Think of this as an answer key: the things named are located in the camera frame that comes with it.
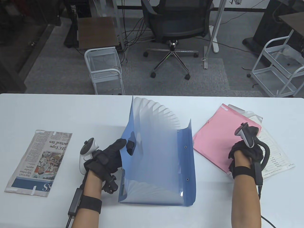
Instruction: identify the large white wire cart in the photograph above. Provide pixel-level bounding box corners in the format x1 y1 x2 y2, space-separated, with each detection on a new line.
247 30 304 98

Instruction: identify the clear plastic bag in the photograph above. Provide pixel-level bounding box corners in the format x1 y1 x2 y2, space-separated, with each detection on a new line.
273 45 304 66

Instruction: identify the white desk leg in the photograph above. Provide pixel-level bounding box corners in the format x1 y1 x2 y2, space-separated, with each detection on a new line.
208 0 227 53

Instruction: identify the colour photo newspaper material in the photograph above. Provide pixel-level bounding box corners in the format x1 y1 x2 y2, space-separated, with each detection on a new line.
4 130 73 197

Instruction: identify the black floor cable bundle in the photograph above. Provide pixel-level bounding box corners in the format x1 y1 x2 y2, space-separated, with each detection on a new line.
119 14 157 64

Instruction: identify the person's right hand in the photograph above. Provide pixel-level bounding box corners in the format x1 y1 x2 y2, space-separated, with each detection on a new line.
228 127 264 173

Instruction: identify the black mesh office chair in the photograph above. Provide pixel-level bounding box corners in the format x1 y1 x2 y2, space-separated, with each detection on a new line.
141 0 214 80

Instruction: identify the blue accordion folder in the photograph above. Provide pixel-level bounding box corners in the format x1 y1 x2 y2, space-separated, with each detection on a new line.
118 96 197 206

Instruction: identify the white black left hand controller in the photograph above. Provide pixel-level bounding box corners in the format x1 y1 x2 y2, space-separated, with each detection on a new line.
80 137 100 175

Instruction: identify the white black right hand controller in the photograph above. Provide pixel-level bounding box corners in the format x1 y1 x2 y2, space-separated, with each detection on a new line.
235 123 271 171

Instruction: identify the person's left hand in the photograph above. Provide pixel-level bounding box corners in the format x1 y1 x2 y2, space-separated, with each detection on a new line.
84 138 136 183

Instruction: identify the pink paper envelope material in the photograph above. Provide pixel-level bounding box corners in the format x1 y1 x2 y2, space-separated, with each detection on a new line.
192 104 262 176

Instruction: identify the black left wrist strap unit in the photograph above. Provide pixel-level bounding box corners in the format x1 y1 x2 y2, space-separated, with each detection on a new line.
68 188 102 218

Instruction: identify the white black hand controller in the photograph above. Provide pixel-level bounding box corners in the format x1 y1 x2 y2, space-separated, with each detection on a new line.
80 137 100 175
235 123 271 171

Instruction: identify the brown desk corner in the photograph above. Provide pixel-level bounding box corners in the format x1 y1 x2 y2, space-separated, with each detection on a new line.
278 12 304 31

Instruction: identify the person's left forearm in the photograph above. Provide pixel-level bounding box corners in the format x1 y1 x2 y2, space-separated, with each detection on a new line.
71 171 107 228

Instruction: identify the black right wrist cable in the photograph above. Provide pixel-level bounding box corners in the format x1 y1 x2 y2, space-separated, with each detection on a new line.
258 185 276 228

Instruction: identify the person's right forearm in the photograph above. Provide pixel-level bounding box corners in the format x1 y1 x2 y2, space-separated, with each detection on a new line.
231 152 262 228

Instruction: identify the grey photo newspaper material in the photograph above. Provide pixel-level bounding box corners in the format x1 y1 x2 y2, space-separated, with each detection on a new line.
228 104 263 124

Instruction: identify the small white wire cart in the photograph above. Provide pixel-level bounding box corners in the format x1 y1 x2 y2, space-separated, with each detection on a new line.
84 47 125 95

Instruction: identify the brown wooden side table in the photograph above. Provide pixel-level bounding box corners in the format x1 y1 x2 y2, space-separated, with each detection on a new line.
78 17 119 49

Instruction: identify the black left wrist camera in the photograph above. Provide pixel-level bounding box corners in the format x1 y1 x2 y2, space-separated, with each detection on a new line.
102 173 118 194

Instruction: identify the dark pedestal base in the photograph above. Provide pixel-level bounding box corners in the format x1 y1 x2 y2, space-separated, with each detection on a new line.
242 0 304 54

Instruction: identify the black wrist strap unit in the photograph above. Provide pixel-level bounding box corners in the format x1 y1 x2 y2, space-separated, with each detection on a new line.
68 188 102 218
232 162 264 187

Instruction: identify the white printed chart sheet material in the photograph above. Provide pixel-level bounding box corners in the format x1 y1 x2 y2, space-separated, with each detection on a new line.
255 115 295 180

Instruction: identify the black metal stand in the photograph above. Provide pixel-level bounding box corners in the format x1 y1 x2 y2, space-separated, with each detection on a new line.
64 0 79 48

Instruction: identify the black right wrist strap unit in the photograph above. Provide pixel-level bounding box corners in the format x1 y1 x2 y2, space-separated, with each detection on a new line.
232 162 264 187

